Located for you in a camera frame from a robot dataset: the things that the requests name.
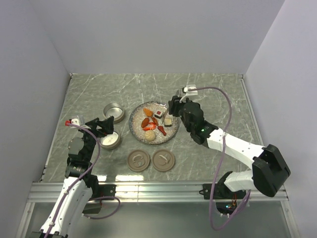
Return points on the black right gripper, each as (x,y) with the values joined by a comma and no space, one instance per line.
(174,105)

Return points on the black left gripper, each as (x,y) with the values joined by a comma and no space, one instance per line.
(106,126)

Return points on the metal serving tongs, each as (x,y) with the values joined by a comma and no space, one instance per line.
(166,115)

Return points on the red sushi roll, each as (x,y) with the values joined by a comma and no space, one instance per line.
(158,114)

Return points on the red chicken drumstick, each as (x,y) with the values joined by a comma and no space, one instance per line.
(161,129)

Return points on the white steamed bun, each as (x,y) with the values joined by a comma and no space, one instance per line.
(149,135)

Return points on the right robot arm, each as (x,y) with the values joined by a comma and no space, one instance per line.
(268,170)

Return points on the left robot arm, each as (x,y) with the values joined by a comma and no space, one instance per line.
(79,185)

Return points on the far steel lunch tin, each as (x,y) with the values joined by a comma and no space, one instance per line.
(116,110)

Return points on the steel lunch tin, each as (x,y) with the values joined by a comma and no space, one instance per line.
(110,141)
(116,110)

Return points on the near steel lunch tin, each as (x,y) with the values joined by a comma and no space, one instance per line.
(110,141)

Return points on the speckled ceramic plate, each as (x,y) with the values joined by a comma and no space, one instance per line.
(137,117)

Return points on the brown fried oval piece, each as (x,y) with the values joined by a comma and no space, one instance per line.
(145,122)

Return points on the red shrimp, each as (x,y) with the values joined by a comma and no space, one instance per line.
(150,126)

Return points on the left brown lid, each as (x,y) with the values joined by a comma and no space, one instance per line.
(138,160)

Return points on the brown lid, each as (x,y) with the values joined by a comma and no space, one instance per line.
(138,160)
(163,160)

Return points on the right brown lid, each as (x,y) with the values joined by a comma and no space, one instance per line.
(163,160)

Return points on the circuit board with led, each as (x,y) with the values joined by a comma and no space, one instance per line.
(226,208)

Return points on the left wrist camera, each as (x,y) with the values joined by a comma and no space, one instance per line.
(75,121)

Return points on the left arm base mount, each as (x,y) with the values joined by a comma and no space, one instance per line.
(107,191)

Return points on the aluminium frame rail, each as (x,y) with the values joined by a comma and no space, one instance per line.
(132,191)

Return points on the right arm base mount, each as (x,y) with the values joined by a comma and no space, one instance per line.
(221,192)

